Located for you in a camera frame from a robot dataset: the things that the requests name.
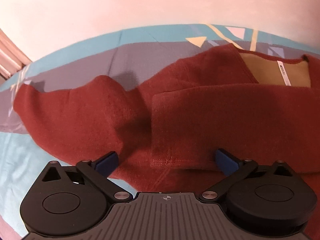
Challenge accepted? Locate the dark red long-sleeve sweater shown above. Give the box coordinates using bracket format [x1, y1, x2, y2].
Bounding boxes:
[13, 44, 319, 239]

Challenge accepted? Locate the white sweater neck label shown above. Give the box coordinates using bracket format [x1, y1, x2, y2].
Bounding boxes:
[277, 61, 291, 86]

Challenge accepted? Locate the blue grey patterned bed sheet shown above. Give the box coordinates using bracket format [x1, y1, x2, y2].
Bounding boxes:
[1, 24, 319, 239]

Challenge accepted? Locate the pink floral curtain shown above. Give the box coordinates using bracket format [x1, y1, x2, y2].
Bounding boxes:
[0, 30, 32, 80]

